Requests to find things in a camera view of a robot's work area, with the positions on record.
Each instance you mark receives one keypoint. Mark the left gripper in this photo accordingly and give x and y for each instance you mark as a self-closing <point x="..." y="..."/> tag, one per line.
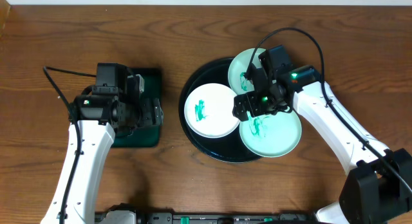
<point x="155" y="111"/>

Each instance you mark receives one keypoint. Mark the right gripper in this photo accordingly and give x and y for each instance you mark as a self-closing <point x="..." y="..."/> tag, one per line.
<point x="241" y="102"/>

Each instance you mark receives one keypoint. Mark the mint plate front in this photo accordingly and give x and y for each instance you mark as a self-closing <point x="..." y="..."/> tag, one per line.
<point x="271" y="135"/>

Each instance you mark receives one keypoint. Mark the mint plate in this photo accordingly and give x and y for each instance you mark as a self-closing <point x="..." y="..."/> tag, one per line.
<point x="238" y="67"/>
<point x="271" y="135"/>

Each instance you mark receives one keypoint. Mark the white plate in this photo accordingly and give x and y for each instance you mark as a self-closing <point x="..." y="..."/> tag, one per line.
<point x="208" y="110"/>

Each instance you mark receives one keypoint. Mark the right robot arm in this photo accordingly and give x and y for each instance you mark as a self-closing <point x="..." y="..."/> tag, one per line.
<point x="378" y="180"/>

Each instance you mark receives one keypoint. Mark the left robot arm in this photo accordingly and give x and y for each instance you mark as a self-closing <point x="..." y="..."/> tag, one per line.
<point x="121" y="110"/>

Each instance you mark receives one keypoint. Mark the black rectangular water tray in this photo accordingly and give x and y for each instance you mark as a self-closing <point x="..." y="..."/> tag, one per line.
<point x="143" y="137"/>

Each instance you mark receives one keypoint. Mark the black round tray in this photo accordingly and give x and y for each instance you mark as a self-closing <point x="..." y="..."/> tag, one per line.
<point x="229" y="148"/>

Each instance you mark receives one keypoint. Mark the mint plate rear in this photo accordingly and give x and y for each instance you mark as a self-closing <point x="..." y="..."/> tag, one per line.
<point x="238" y="67"/>

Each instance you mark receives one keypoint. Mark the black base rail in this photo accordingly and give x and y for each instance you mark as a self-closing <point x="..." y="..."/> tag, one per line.
<point x="206" y="218"/>

